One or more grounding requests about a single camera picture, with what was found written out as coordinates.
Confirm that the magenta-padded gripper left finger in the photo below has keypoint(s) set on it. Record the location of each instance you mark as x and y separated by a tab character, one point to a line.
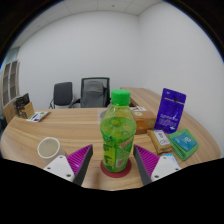
61	166

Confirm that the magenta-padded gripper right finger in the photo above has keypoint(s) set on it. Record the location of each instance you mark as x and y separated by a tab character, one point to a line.
163	166

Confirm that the green drink bottle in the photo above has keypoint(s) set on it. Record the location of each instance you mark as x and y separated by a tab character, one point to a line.
116	133

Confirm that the white ceramic cup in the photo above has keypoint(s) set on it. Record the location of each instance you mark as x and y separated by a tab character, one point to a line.
50	150

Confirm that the tan snack packet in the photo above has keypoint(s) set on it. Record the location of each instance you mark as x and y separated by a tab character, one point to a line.
160	141

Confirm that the green packet stack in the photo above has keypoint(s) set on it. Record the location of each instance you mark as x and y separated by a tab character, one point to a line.
185	143

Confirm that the flat round red coaster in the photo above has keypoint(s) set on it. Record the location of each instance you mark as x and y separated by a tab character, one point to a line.
126	173

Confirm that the white green leaflet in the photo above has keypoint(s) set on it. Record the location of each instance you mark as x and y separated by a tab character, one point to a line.
37	116

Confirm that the purple standing pouch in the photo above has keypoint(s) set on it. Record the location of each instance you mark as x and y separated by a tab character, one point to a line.
170	111

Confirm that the brown cardboard box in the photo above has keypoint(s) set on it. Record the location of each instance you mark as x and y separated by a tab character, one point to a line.
28	111

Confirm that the wooden side desk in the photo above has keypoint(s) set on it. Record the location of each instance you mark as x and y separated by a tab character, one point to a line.
145	98

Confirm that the black office chair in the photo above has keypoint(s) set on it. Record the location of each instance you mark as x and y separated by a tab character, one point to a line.
63	95

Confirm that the grey mesh office chair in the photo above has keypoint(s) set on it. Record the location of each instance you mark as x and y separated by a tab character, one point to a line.
93	95

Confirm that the wooden shelf cabinet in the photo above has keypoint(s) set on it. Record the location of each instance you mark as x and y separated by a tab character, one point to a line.
10	86

